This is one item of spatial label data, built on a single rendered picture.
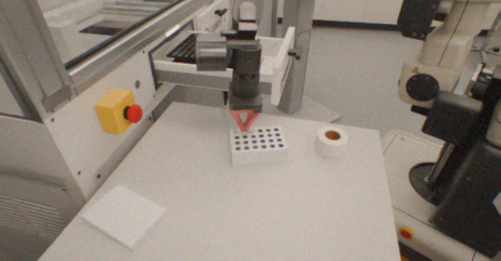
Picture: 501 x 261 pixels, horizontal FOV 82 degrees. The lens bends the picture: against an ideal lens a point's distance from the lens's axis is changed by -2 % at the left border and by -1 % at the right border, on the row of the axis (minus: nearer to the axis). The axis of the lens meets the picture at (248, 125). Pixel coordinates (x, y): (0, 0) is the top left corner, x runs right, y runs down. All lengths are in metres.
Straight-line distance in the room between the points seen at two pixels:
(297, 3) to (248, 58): 1.24
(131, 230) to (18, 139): 0.27
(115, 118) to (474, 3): 1.02
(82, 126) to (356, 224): 0.55
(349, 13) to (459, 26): 2.88
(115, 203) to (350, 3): 3.62
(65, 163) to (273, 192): 0.39
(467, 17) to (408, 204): 0.70
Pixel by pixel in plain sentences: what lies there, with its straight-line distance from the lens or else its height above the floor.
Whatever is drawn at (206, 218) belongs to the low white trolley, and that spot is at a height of 0.76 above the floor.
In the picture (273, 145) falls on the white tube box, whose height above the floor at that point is 0.79.
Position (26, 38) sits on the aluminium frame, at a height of 1.07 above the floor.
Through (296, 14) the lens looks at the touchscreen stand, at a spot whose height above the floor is 0.73.
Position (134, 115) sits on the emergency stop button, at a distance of 0.64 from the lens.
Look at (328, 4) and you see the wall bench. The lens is 3.90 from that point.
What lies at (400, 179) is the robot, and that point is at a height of 0.28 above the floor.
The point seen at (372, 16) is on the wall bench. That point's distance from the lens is 4.00.
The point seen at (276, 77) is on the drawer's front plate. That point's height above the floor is 0.90.
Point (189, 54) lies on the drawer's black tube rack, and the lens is 0.83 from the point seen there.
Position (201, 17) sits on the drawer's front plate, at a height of 0.92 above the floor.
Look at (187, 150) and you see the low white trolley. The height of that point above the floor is 0.76.
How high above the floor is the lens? 1.22
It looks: 37 degrees down
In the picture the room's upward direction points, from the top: straight up
